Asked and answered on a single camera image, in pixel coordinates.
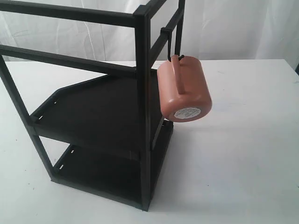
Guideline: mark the pink ceramic mug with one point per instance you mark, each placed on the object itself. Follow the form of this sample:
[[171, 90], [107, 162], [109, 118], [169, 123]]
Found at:
[[183, 91]]

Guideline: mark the black metal hook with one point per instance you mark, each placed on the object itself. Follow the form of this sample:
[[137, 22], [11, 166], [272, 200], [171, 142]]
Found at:
[[168, 32]]

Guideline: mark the black metal shelf rack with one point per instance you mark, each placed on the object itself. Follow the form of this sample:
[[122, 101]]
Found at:
[[106, 135]]

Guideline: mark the white backdrop curtain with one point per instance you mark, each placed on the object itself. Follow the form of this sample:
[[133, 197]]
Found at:
[[212, 30]]

